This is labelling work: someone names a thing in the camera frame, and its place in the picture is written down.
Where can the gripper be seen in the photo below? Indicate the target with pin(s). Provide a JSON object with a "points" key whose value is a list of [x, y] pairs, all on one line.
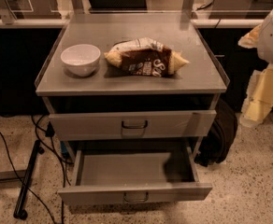
{"points": [[258, 101]]}

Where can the grey drawer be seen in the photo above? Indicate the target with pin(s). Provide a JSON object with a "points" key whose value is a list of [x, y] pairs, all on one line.
{"points": [[134, 176], [125, 125]]}

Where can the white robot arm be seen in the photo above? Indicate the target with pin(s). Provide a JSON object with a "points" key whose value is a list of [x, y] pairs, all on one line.
{"points": [[259, 95]]}

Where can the grey top drawer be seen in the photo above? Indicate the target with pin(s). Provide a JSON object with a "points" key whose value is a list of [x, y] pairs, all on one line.
{"points": [[125, 125]]}

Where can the grey metal drawer cabinet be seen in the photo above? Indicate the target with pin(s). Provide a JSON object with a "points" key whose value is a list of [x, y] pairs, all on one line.
{"points": [[155, 79]]}

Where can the black backpack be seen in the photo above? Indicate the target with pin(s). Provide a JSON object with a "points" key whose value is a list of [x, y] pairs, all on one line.
{"points": [[215, 146]]}

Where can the brown chip bag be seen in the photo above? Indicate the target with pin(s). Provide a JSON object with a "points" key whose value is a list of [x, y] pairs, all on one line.
{"points": [[145, 57]]}

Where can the white ceramic bowl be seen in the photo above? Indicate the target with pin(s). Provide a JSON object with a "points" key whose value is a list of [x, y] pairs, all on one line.
{"points": [[82, 59]]}

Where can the black stand leg with wheel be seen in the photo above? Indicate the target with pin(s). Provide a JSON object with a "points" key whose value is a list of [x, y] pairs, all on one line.
{"points": [[19, 211]]}

